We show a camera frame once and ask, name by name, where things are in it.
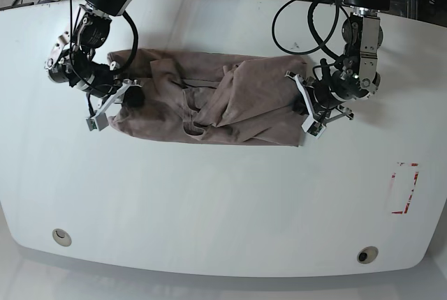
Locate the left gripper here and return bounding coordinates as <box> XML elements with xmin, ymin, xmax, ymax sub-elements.
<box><xmin>285</xmin><ymin>71</ymin><xmax>354</xmax><ymax>127</ymax></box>

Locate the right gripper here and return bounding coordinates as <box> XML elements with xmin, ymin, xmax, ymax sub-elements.
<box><xmin>86</xmin><ymin>79</ymin><xmax>145</xmax><ymax>118</ymax></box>

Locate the mauve t-shirt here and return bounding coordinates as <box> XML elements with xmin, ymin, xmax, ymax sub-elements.
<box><xmin>108</xmin><ymin>49</ymin><xmax>307</xmax><ymax>147</ymax></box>

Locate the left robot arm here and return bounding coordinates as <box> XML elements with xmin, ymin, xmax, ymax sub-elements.
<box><xmin>286</xmin><ymin>0</ymin><xmax>390</xmax><ymax>137</ymax></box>

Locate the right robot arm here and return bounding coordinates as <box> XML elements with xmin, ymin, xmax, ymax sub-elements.
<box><xmin>45</xmin><ymin>0</ymin><xmax>139</xmax><ymax>116</ymax></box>

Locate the red tape rectangle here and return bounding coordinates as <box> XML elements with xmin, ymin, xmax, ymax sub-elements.
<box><xmin>387</xmin><ymin>163</ymin><xmax>420</xmax><ymax>215</ymax></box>

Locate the left table grommet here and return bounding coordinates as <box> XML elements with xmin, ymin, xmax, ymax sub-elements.
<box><xmin>52</xmin><ymin>229</ymin><xmax>72</xmax><ymax>247</ymax></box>

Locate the table grommet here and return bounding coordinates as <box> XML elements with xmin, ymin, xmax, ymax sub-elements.
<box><xmin>357</xmin><ymin>246</ymin><xmax>379</xmax><ymax>264</ymax></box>
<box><xmin>52</xmin><ymin>229</ymin><xmax>72</xmax><ymax>247</ymax></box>

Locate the right table grommet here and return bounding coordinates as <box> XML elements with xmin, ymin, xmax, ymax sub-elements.
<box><xmin>357</xmin><ymin>246</ymin><xmax>379</xmax><ymax>264</ymax></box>

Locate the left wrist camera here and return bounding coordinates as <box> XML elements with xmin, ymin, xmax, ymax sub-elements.
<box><xmin>302</xmin><ymin>120</ymin><xmax>326</xmax><ymax>139</ymax></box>

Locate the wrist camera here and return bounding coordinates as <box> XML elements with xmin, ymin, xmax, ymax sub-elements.
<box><xmin>86</xmin><ymin>113</ymin><xmax>109</xmax><ymax>131</ymax></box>
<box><xmin>302</xmin><ymin>120</ymin><xmax>326</xmax><ymax>139</ymax></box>

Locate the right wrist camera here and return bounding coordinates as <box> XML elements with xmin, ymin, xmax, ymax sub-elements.
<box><xmin>86</xmin><ymin>113</ymin><xmax>109</xmax><ymax>131</ymax></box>

